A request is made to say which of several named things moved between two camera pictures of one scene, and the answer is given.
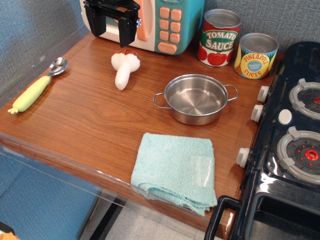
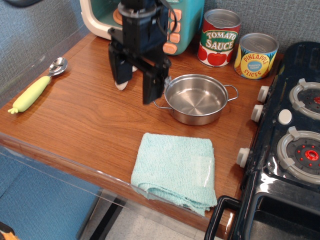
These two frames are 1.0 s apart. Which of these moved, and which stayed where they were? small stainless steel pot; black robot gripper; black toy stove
Moved: black robot gripper
Stayed: black toy stove; small stainless steel pot
